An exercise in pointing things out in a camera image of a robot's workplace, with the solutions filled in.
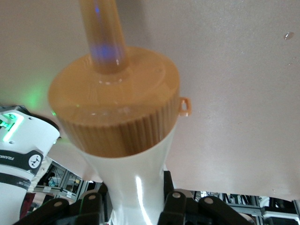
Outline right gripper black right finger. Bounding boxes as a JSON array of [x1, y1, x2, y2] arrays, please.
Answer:
[[158, 170, 255, 225]]

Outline background metal rack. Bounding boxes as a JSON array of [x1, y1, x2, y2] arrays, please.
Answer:
[[35, 161, 300, 225]]

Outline sauce bottle with orange cap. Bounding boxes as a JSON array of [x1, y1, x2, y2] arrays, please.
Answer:
[[47, 0, 193, 225]]

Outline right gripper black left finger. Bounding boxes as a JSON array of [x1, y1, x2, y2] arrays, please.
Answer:
[[13, 184, 112, 225]]

